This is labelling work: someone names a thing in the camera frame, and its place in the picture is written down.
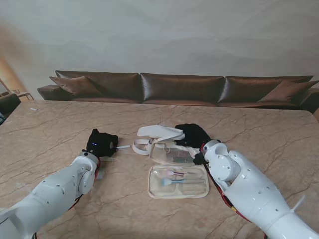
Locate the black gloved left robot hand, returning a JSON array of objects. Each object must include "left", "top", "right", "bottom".
[{"left": 86, "top": 128, "right": 120, "bottom": 158}]

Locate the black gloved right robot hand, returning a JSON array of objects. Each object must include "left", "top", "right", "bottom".
[{"left": 175, "top": 122, "right": 211, "bottom": 148}]

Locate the pink bristle white handled brush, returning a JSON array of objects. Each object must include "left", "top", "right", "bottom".
[{"left": 163, "top": 169, "right": 188, "bottom": 177}]

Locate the blue handled makeup brush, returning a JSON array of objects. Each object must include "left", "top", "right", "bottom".
[{"left": 160, "top": 177, "right": 207, "bottom": 186}]

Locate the cream white cosmetics bag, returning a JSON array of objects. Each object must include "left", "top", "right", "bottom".
[{"left": 132, "top": 124, "right": 210, "bottom": 199}]

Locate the brown leather sofa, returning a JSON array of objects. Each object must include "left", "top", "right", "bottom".
[{"left": 37, "top": 70, "right": 319, "bottom": 114}]

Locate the brown sofa cushion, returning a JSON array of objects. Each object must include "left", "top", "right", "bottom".
[
  {"left": 258, "top": 79, "right": 319, "bottom": 103},
  {"left": 49, "top": 76, "right": 103, "bottom": 98}
]

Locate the small wooden side table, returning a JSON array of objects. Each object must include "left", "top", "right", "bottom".
[{"left": 14, "top": 91, "right": 34, "bottom": 101}]

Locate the dark armchair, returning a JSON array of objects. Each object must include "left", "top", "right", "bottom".
[{"left": 0, "top": 94, "right": 22, "bottom": 114}]

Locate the red black right arm cable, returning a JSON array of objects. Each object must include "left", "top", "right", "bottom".
[{"left": 213, "top": 179, "right": 267, "bottom": 239}]

